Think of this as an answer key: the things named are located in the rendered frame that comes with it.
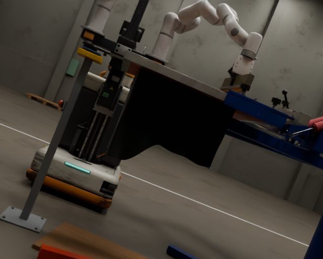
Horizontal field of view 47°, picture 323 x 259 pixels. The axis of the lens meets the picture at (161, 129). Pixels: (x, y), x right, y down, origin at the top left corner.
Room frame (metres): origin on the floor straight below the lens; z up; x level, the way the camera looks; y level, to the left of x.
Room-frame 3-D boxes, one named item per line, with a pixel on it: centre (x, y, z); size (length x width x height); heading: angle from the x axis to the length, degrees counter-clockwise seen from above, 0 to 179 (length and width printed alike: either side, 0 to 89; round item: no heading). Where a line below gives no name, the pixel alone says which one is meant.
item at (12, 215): (1.99, 0.50, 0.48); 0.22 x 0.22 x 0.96; 8
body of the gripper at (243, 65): (1.98, -0.27, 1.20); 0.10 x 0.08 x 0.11; 98
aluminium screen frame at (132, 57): (1.95, -0.08, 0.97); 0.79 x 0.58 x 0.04; 98
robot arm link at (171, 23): (2.47, 0.20, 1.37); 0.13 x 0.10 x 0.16; 134
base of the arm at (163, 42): (2.48, 0.21, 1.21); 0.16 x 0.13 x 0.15; 5
